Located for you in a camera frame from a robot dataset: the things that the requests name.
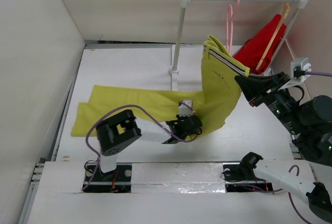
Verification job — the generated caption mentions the aluminium frame rail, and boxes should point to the aluminium frame rail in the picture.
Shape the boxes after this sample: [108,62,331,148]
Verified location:
[18,158,46,224]

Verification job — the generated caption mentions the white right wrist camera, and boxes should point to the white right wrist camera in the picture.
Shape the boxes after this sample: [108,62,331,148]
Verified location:
[279,58,311,90]

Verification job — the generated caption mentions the wooden hanger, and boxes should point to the wooden hanger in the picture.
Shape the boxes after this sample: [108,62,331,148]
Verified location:
[256,3,291,70]

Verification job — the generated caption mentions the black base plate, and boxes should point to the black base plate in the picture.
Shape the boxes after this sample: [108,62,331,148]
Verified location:
[220,163,274,193]
[82,163,132,193]

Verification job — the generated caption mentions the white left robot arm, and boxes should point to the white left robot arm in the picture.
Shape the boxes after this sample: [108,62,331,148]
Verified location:
[96,109,202,181]

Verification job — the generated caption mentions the red shorts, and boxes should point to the red shorts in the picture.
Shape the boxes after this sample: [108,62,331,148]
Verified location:
[233,14,286,74]

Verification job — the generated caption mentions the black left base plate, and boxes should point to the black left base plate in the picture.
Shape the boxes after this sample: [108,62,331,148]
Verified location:
[82,163,132,193]

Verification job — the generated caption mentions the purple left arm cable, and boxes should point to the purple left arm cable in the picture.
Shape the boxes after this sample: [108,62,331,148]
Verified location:
[81,104,203,191]

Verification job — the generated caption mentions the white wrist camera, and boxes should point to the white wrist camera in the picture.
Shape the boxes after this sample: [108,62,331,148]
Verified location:
[279,58,311,90]
[178,100,195,117]

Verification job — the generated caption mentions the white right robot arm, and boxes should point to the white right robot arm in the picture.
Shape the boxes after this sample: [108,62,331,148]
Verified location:
[234,72,331,222]

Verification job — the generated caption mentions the yellow-green trousers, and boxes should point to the yellow-green trousers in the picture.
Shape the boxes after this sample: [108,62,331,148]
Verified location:
[71,35,250,143]

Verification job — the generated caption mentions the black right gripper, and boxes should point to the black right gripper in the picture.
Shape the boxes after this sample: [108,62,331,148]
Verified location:
[233,70,306,134]

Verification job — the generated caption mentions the pink plastic hanger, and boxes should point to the pink plastic hanger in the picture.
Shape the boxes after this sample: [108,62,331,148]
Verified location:
[225,0,240,54]

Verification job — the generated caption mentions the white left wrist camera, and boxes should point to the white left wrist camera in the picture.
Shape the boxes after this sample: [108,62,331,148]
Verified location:
[178,100,195,117]

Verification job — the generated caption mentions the white clothes rack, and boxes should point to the white clothes rack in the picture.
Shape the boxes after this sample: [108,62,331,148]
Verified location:
[169,0,309,91]

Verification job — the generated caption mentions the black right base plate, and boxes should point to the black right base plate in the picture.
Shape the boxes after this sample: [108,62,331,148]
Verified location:
[220,163,274,193]

